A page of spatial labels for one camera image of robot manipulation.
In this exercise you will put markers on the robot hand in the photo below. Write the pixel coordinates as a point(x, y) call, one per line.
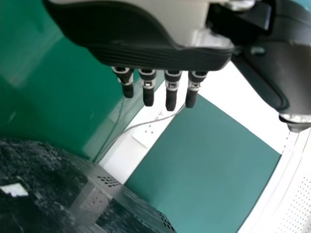
point(150, 31)

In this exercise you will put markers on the white socket strip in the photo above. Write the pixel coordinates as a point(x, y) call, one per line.
point(145, 132)

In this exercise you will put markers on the black oven with glass door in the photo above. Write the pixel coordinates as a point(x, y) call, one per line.
point(60, 189)

